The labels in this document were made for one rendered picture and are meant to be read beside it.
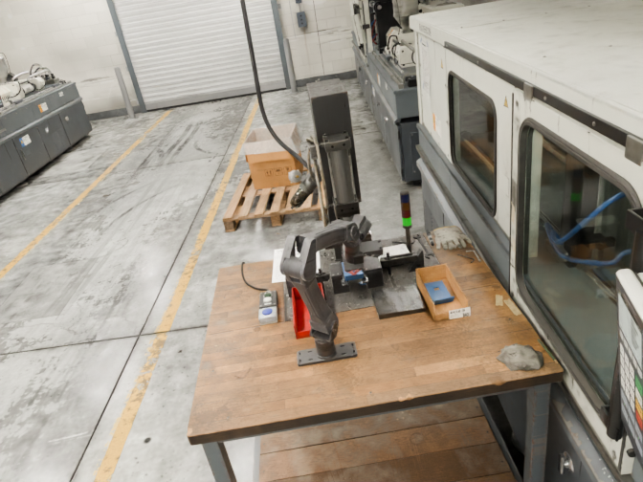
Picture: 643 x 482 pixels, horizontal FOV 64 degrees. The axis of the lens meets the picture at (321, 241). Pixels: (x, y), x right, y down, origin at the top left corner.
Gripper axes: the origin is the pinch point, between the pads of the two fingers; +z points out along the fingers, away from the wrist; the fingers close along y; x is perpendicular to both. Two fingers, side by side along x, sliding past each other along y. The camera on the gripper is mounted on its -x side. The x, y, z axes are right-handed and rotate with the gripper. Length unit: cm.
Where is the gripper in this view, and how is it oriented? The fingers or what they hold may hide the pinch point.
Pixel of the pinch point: (353, 269)
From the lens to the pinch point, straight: 187.7
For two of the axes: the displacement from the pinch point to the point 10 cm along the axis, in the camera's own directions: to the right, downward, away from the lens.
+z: 0.9, 5.5, 8.3
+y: -1.3, -8.2, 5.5
